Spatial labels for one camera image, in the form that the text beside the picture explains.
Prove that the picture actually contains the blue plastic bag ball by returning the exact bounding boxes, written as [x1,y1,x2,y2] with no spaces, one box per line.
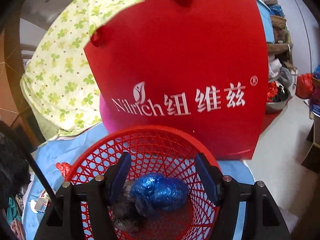
[130,173,189,217]

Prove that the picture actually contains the dark grey plastic bag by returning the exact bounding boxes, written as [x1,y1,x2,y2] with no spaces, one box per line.
[110,180,146,233]

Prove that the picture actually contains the small knotted red plastic bag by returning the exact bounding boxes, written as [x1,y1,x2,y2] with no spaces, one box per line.
[55,162,72,178]

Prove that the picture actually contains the red white medicine box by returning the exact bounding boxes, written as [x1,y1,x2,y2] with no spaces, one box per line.
[34,196,50,213]

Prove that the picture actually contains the red plastic mesh basket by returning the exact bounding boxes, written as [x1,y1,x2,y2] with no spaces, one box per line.
[65,126,218,239]

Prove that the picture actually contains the pink pillow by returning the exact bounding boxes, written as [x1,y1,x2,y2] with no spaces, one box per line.
[99,94,117,133]

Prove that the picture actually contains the blue towel bed cover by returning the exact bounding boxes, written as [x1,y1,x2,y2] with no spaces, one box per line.
[22,123,254,239]

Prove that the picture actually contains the metal bowl on floor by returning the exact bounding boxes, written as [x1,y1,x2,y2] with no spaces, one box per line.
[265,88,291,114]

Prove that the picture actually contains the black clothing pile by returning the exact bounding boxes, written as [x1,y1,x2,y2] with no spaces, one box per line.
[1,133,30,209]

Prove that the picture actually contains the green clover patterned quilt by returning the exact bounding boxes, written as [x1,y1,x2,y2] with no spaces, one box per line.
[20,0,141,140]

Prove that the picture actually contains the red Nilrich paper bag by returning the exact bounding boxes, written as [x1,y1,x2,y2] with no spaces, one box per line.
[84,0,268,159]

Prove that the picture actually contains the red bag on floor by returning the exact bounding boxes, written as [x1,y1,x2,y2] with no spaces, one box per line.
[296,73,313,99]

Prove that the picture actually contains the blue plastic storage bin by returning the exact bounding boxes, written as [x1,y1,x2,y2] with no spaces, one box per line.
[256,0,275,43]

